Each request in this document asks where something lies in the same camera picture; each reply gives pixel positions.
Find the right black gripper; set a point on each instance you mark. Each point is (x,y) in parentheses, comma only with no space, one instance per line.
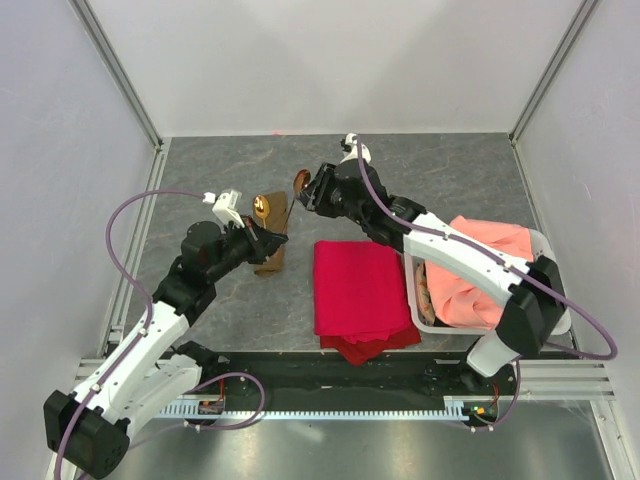
(316,192)

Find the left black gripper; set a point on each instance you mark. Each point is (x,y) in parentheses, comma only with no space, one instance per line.
(261,242)

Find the copper brown spoon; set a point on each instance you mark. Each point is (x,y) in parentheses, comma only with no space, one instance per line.
(300,182)

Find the brown fabric napkin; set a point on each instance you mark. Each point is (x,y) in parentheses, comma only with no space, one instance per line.
(279,206)

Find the gold spoon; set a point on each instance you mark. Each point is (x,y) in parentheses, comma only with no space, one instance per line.
(262,209)

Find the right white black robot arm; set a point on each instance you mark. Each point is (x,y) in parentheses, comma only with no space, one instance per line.
(529,293)

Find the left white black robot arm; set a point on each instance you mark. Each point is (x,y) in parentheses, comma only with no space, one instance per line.
(90,428)

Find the red folded cloth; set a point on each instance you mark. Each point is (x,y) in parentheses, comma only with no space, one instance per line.
(359,291)

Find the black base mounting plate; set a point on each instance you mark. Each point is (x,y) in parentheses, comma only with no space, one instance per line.
(325,382)

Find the patterned cloth in basket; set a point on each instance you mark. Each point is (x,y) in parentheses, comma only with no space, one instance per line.
(423,297)

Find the dark red cloth underneath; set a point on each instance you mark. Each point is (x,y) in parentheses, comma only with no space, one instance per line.
(361,351)

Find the salmon pink cloth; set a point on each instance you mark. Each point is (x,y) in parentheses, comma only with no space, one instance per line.
(456,302)

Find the left aluminium corner post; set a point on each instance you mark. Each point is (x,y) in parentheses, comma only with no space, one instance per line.
(106,51)

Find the aluminium corner post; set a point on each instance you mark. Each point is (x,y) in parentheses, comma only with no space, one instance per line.
(106,51)
(567,42)

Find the grey slotted cable duct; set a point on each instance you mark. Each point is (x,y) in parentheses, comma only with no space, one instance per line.
(191,409)

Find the right aluminium corner post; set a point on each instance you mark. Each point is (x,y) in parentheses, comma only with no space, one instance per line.
(567,42)

